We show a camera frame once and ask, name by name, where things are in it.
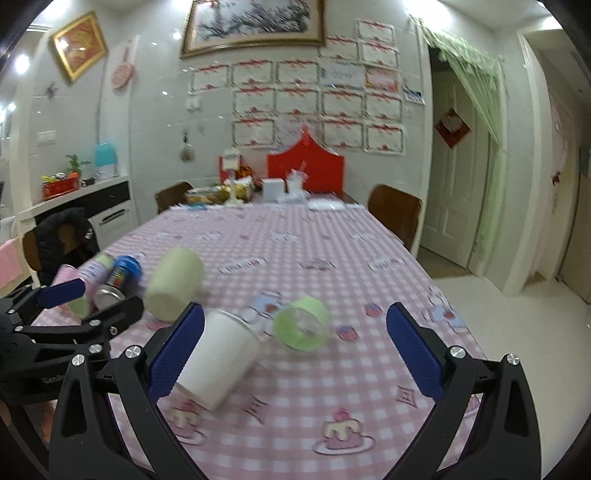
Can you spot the white tissue box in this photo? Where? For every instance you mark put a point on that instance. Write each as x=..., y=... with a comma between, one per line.
x=273, y=189

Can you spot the blue black metal can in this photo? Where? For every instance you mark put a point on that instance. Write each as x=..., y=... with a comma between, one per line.
x=121, y=282

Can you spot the brown chair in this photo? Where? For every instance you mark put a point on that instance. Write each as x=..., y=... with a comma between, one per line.
x=171, y=196
x=397, y=210

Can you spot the pink cloth on sofa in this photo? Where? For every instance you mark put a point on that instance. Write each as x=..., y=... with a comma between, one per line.
x=10, y=264

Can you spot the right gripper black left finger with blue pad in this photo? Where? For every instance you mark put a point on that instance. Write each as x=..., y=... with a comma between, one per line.
x=86, y=442

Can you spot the gold framed red picture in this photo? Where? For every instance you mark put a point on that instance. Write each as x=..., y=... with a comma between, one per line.
x=79, y=45

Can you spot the pink checkered tablecloth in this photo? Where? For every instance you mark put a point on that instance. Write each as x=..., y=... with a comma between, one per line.
x=329, y=396

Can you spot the green tape roll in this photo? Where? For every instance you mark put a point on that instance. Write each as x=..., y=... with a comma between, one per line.
x=302, y=325

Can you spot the white paper cup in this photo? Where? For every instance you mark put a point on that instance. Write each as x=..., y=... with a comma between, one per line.
x=222, y=356

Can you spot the white desk lamp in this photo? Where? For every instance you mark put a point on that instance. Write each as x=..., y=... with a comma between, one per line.
x=230, y=163

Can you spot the pale green rolled towel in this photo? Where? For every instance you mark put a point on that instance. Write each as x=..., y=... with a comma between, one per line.
x=174, y=284

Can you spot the black jacket on chair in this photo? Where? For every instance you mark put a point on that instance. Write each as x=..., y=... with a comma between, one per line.
x=64, y=238

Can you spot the pink green lidded jar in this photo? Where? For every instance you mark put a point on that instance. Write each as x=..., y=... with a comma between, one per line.
x=92, y=273

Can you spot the brown chair right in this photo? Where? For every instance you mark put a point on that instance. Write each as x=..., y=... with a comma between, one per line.
x=397, y=210

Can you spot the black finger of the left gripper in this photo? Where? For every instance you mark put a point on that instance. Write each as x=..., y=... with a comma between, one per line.
x=106, y=324

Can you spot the pink round wall ornament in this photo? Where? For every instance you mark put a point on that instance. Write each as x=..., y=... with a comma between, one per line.
x=123, y=72

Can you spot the red planter with plant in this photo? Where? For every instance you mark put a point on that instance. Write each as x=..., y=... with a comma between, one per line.
x=63, y=182

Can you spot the white door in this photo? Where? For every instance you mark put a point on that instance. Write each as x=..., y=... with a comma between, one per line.
x=460, y=155

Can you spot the brown chair far left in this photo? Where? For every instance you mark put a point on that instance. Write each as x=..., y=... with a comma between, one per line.
x=171, y=196

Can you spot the clear cup with straw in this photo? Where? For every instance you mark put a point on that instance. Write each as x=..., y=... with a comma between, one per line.
x=296, y=179

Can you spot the red paper decoration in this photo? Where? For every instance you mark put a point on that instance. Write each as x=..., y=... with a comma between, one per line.
x=325, y=170

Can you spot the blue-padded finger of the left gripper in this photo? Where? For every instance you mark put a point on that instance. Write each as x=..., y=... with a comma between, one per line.
x=60, y=294

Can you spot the white black sideboard cabinet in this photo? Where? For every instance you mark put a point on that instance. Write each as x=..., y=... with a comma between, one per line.
x=108, y=206

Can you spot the teal white humidifier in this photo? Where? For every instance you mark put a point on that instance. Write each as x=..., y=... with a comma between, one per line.
x=105, y=161

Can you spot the pink plastic cup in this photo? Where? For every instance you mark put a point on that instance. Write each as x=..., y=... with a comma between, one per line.
x=64, y=274

